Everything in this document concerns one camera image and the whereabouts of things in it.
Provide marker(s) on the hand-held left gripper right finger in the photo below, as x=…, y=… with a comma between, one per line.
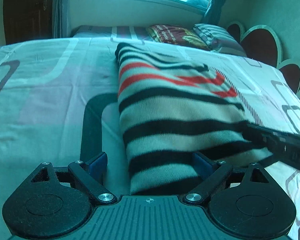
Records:
x=200, y=165

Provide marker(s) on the bed with striped sheet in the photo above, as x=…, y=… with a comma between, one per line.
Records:
x=102, y=31

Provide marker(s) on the red patterned folded blanket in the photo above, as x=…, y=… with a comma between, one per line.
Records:
x=176, y=36

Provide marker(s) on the bed with patterned sheet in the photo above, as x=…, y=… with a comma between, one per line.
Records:
x=45, y=100

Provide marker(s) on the striped pillow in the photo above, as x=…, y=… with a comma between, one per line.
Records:
x=218, y=38

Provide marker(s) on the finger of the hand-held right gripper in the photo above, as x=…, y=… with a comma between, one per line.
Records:
x=260, y=135

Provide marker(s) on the brown wooden door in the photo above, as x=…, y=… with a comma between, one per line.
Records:
x=27, y=10

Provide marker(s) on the light folded cloth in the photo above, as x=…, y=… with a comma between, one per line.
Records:
x=190, y=0

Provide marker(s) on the heart shaped headboard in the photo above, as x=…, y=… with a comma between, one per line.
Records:
x=262, y=45

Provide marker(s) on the white black red striped sweater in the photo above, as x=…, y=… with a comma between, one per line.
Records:
x=170, y=110

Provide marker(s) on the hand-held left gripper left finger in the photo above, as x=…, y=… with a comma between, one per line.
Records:
x=98, y=165

